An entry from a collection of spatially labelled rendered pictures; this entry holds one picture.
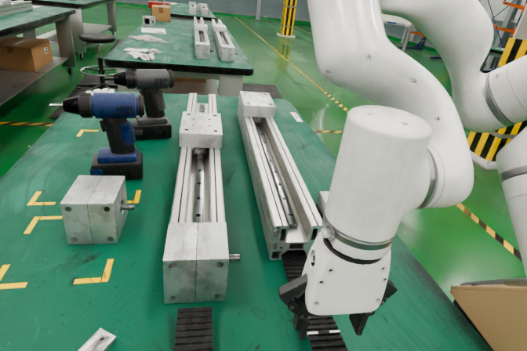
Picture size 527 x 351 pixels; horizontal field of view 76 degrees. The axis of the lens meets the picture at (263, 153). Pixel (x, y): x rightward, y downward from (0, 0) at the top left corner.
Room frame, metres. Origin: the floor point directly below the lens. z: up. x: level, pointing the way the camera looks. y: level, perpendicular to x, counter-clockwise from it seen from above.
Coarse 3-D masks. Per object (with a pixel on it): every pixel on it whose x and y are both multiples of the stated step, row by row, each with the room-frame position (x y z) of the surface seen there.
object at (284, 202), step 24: (240, 120) 1.16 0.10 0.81; (264, 120) 1.08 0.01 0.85; (264, 144) 0.91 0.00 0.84; (264, 168) 0.71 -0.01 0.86; (288, 168) 0.73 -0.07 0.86; (264, 192) 0.62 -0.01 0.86; (288, 192) 0.68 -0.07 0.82; (264, 216) 0.60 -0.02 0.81; (288, 216) 0.57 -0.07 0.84; (312, 216) 0.54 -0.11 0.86; (288, 240) 0.51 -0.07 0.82; (312, 240) 0.52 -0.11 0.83
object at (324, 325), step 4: (316, 320) 0.35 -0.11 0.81; (320, 320) 0.36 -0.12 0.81; (324, 320) 0.36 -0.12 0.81; (328, 320) 0.36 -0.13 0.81; (332, 320) 0.36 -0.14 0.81; (308, 324) 0.35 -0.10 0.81; (312, 324) 0.35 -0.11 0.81; (316, 324) 0.35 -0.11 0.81; (320, 324) 0.35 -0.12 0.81; (324, 324) 0.35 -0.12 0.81; (328, 324) 0.35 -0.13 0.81; (332, 324) 0.35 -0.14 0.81; (308, 328) 0.34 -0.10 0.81; (312, 328) 0.34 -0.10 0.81; (316, 328) 0.34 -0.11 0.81; (320, 328) 0.34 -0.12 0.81; (324, 328) 0.34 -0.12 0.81; (328, 328) 0.34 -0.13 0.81; (332, 328) 0.34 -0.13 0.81; (336, 328) 0.34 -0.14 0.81
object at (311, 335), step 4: (308, 332) 0.33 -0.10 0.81; (312, 332) 0.33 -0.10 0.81; (316, 332) 0.33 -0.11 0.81; (320, 332) 0.33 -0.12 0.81; (324, 332) 0.33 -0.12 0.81; (328, 332) 0.33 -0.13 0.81; (332, 332) 0.33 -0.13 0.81; (336, 332) 0.34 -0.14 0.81; (308, 336) 0.33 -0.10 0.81; (312, 336) 0.33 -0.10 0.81; (316, 336) 0.33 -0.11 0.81; (320, 336) 0.33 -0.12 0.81; (324, 336) 0.33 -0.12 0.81; (328, 336) 0.33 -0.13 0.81; (332, 336) 0.33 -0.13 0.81; (336, 336) 0.33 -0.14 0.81; (340, 336) 0.33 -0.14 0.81; (312, 340) 0.32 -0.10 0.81; (316, 340) 0.32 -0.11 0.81; (320, 340) 0.32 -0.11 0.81; (324, 340) 0.32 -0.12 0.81; (328, 340) 0.32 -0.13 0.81; (332, 340) 0.32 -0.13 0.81; (336, 340) 0.32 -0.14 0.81; (340, 340) 0.32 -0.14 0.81
